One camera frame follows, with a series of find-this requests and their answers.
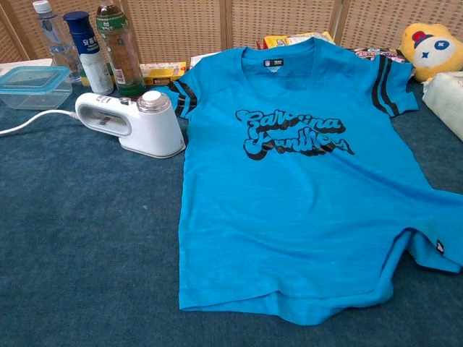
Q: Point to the blue Carolina Panthers t-shirt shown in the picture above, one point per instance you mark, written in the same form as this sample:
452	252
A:
289	199

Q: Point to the white handheld steam iron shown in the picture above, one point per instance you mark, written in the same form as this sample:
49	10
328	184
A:
155	133

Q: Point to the white pink packet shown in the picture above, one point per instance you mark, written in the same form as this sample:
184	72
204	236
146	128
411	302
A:
199	60

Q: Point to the small yellow box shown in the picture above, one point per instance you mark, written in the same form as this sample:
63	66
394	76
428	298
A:
162	74

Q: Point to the yellow snack bag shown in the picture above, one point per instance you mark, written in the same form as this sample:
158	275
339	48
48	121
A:
278	41

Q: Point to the dark blue carpeted table surface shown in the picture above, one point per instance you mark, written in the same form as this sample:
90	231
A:
90	235

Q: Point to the wicker folding screen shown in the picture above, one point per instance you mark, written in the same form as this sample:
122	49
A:
173	29

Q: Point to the green label tea bottle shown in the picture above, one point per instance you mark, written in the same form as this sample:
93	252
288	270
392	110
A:
123	54

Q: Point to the white bottle with blue cap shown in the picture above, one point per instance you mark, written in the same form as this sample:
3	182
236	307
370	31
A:
90	65

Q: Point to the black pink snack packet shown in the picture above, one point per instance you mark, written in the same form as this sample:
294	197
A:
369	53

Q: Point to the clear container with blue lid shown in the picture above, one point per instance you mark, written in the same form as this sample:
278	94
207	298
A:
32	86

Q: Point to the clear water bottle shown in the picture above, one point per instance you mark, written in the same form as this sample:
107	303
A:
54	39

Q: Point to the long cream tissue pack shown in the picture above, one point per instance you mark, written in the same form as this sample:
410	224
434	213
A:
448	97

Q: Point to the yellow plush toy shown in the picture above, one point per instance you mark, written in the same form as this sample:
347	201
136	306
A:
430	50

